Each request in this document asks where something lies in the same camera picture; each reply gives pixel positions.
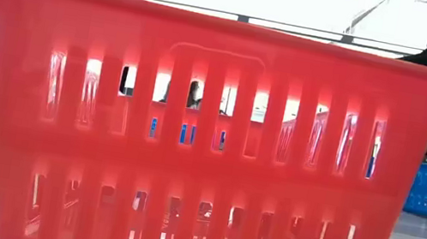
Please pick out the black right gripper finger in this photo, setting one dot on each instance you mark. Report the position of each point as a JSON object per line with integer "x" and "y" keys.
{"x": 417, "y": 59}

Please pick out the red slotted plastic basket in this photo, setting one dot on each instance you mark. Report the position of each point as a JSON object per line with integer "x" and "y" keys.
{"x": 205, "y": 166}

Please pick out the long linear ceiling light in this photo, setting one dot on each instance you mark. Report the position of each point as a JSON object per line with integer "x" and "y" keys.
{"x": 298, "y": 30}

